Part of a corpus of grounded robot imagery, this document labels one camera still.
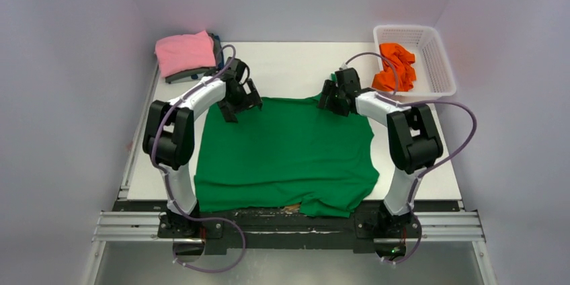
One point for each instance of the folded pink t shirt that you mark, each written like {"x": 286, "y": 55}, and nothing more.
{"x": 184, "y": 52}

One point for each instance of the green t shirt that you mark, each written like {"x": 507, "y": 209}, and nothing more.
{"x": 286, "y": 152}

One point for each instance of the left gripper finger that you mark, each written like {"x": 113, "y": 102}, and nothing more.
{"x": 252, "y": 97}
{"x": 227, "y": 112}

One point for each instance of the aluminium rail frame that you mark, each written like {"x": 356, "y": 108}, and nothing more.
{"x": 144, "y": 226}

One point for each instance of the folded blue t shirt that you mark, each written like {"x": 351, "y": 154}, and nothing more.
{"x": 219, "y": 58}

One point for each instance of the white plastic basket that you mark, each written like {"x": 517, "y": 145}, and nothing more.
{"x": 434, "y": 75}

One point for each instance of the folded grey t shirt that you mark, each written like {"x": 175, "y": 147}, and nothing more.
{"x": 183, "y": 76}

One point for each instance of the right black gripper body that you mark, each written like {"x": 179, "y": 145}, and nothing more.
{"x": 333, "y": 101}

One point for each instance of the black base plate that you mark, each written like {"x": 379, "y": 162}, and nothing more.
{"x": 276, "y": 228}

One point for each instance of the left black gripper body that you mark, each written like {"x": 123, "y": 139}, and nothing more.
{"x": 236, "y": 101}

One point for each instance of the brown tape piece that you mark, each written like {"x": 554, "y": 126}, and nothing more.
{"x": 292, "y": 208}

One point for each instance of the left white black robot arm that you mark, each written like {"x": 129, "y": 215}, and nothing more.
{"x": 169, "y": 138}

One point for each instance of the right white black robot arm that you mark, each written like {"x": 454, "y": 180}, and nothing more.
{"x": 414, "y": 140}

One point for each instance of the orange t shirt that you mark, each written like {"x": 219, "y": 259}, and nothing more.
{"x": 397, "y": 70}

